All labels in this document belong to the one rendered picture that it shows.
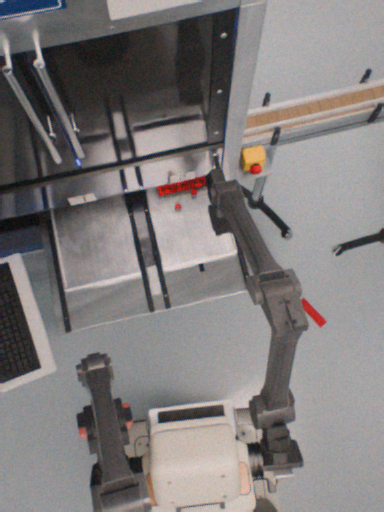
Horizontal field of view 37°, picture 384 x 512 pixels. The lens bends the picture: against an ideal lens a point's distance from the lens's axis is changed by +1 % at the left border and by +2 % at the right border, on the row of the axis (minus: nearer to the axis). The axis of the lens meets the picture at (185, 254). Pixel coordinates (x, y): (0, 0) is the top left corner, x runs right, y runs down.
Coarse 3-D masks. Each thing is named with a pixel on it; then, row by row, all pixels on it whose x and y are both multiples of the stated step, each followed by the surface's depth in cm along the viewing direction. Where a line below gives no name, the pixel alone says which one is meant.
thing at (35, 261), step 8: (24, 256) 232; (32, 256) 235; (40, 256) 237; (32, 264) 245; (40, 264) 247; (32, 272) 256; (40, 272) 259; (32, 280) 268; (40, 280) 271; (48, 280) 275
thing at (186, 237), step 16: (160, 208) 202; (192, 208) 202; (160, 224) 201; (176, 224) 201; (192, 224) 201; (208, 224) 201; (160, 240) 199; (176, 240) 199; (192, 240) 199; (208, 240) 199; (224, 240) 199; (176, 256) 198; (192, 256) 198; (208, 256) 194
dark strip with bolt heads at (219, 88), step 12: (216, 12) 116; (228, 12) 117; (216, 24) 120; (228, 24) 121; (216, 36) 123; (228, 36) 124; (216, 48) 127; (228, 48) 128; (216, 60) 132; (228, 60) 133; (216, 72) 136; (228, 72) 138; (216, 84) 141; (216, 96) 147; (216, 108) 153; (216, 120) 159; (216, 132) 165
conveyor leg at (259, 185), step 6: (270, 150) 224; (270, 156) 229; (270, 162) 235; (258, 180) 255; (264, 180) 253; (258, 186) 260; (264, 186) 262; (252, 192) 272; (258, 192) 267; (252, 198) 278; (258, 198) 275
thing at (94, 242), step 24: (72, 216) 202; (96, 216) 202; (120, 216) 202; (72, 240) 200; (96, 240) 200; (120, 240) 200; (72, 264) 198; (96, 264) 198; (120, 264) 197; (72, 288) 193
